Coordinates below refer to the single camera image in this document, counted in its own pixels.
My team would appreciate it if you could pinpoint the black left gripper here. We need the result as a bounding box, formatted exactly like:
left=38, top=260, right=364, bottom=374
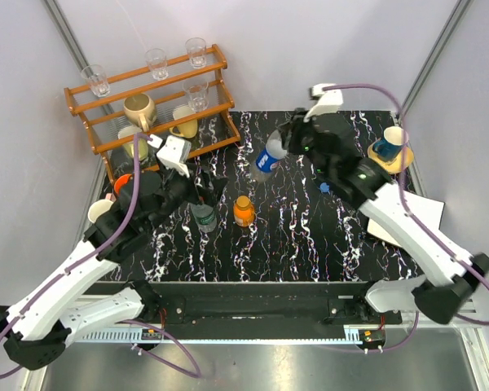
left=146, top=162, right=229, bottom=231

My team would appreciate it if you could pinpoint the Pepsi bottle blue cap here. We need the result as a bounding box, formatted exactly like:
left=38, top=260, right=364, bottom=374
left=251, top=130, right=288, bottom=182

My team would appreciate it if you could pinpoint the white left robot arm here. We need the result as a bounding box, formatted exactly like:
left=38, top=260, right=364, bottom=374
left=0, top=164, right=228, bottom=371

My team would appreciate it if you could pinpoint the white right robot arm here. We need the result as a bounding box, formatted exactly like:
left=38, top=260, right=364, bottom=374
left=278, top=109, right=489, bottom=325

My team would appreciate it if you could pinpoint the green label water bottle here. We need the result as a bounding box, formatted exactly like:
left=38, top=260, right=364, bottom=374
left=189, top=204, right=217, bottom=233

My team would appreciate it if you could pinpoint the orange juice bottle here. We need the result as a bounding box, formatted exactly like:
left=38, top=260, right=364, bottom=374
left=233, top=195, right=255, bottom=227

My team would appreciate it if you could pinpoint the yellow mug on shelf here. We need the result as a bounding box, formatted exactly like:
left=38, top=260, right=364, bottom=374
left=170, top=105, right=198, bottom=138

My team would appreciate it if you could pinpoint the pale green mug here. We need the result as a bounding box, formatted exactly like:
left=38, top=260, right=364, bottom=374
left=117, top=125, right=150, bottom=161

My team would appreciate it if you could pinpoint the orange mug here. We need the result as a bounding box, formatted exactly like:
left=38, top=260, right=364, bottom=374
left=113, top=174, right=133, bottom=195

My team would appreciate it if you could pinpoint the wooden three-tier shelf rack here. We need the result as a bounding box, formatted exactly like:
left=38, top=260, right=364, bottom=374
left=64, top=44, right=240, bottom=182

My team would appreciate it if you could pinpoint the clear glass middle shelf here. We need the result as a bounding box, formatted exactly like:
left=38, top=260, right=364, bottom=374
left=183, top=79, right=209, bottom=112

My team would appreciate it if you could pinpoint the blue cup white inside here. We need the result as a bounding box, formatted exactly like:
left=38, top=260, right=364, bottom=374
left=372, top=126, right=408, bottom=162

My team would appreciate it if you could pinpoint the beige ceramic mug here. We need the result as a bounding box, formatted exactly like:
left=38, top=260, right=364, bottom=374
left=123, top=93, right=157, bottom=132

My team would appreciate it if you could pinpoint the yellow saucer plate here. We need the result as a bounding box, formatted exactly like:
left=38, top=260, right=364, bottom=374
left=368, top=145, right=415, bottom=175

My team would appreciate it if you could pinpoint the pink mug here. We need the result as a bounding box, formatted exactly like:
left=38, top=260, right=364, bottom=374
left=87, top=193, right=116, bottom=224

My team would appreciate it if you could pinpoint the clear glass top right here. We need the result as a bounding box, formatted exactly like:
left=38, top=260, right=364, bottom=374
left=185, top=37, right=207, bottom=69

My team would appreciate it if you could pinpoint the clear glass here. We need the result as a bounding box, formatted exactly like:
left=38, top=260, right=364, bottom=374
left=185, top=37, right=207, bottom=69
left=145, top=48, right=169, bottom=81
left=81, top=64, right=111, bottom=98

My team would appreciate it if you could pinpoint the clear glass top middle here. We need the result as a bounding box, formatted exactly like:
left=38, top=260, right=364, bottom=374
left=145, top=48, right=169, bottom=81

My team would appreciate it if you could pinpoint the clear glass top left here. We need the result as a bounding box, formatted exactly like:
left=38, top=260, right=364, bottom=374
left=81, top=64, right=111, bottom=98

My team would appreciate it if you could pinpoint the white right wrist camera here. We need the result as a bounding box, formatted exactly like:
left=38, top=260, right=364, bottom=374
left=303, top=83, right=344, bottom=122

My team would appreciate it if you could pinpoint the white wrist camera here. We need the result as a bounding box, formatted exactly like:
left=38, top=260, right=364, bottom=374
left=303, top=83, right=344, bottom=122
left=148, top=134, right=192, bottom=178

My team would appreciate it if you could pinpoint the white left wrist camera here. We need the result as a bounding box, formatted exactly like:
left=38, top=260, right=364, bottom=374
left=148, top=134, right=192, bottom=178

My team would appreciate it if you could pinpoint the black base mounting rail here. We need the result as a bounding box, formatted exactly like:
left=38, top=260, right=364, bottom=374
left=85, top=280, right=404, bottom=341

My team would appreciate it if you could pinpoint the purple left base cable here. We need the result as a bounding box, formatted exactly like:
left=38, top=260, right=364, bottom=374
left=124, top=317, right=203, bottom=379

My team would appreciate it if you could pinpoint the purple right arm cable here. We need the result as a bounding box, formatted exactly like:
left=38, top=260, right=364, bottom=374
left=324, top=83, right=489, bottom=326

